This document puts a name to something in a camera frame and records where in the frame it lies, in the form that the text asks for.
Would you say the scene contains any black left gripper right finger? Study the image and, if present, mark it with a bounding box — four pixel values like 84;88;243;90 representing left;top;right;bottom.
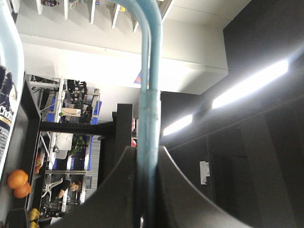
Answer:
155;146;248;228

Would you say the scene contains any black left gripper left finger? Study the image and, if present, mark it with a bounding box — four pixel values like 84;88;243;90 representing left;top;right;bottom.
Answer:
50;146;137;228

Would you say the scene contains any dark blue cookie box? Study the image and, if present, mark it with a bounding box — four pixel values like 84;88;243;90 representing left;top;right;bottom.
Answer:
0;65;18;172

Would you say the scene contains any light blue plastic basket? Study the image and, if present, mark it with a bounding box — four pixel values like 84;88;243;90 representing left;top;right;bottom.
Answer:
0;0;163;228

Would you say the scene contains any person in black shirt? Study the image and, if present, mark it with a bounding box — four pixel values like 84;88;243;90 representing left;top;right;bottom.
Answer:
51;180;82;201

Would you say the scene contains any orange fruit lower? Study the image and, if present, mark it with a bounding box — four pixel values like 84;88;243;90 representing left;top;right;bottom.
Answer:
13;182;31;199

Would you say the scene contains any orange fruit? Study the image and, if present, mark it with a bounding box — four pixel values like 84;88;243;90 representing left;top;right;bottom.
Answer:
7;169;29;189
13;182;31;199

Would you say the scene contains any orange fruit upper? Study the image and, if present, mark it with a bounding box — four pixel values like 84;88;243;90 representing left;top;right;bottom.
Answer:
7;169;29;189

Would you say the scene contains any ceiling strip light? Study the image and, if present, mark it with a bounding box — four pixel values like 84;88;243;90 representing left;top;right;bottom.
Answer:
162;59;289;136

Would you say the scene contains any black produce shelf frame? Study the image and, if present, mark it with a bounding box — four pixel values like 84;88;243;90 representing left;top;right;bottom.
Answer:
4;76;133;228

